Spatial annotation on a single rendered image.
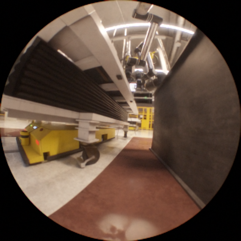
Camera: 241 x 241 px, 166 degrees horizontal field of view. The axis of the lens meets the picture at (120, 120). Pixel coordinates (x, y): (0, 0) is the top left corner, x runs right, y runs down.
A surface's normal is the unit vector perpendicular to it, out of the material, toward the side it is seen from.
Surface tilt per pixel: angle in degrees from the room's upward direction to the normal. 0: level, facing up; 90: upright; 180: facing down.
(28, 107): 90
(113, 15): 175
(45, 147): 90
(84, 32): 180
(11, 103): 90
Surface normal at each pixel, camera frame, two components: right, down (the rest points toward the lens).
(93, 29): -0.08, 0.99
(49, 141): 0.96, 0.07
